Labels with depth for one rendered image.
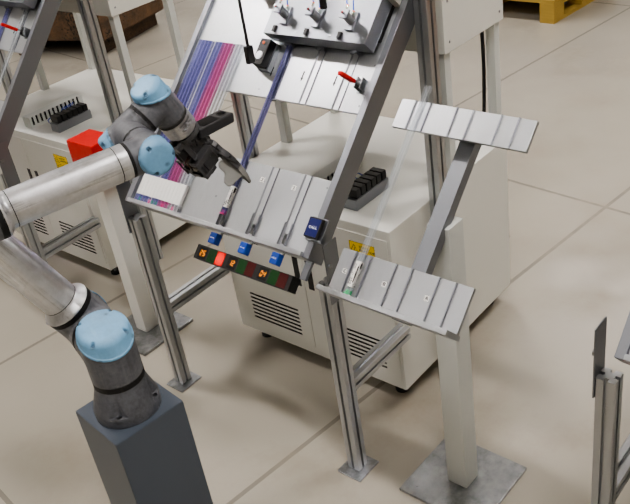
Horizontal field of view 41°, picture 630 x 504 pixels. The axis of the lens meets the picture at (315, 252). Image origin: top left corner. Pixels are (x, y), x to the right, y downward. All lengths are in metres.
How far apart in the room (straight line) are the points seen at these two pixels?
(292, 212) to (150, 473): 0.71
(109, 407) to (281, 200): 0.66
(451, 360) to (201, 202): 0.79
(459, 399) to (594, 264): 1.23
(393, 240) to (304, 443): 0.69
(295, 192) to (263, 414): 0.85
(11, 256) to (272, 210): 0.67
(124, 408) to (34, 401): 1.18
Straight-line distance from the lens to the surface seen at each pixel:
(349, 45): 2.16
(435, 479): 2.41
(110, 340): 1.83
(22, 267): 1.86
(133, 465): 1.96
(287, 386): 2.78
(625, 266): 3.25
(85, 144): 2.81
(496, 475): 2.42
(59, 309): 1.92
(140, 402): 1.92
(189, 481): 2.09
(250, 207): 2.19
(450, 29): 2.36
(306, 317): 2.71
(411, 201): 2.42
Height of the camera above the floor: 1.77
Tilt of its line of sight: 31 degrees down
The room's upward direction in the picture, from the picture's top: 9 degrees counter-clockwise
